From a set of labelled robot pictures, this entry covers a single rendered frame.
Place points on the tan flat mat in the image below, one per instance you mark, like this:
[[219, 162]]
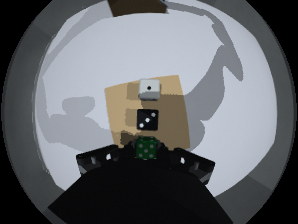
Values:
[[123, 102]]

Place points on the grey die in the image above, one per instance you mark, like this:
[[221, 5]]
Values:
[[149, 89]]

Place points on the green die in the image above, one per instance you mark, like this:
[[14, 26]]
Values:
[[146, 147]]

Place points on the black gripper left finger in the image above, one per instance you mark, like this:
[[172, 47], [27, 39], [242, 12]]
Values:
[[98, 157]]

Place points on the black die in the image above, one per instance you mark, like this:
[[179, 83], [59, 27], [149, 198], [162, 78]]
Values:
[[147, 119]]

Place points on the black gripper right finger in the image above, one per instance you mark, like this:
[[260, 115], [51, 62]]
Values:
[[193, 163]]

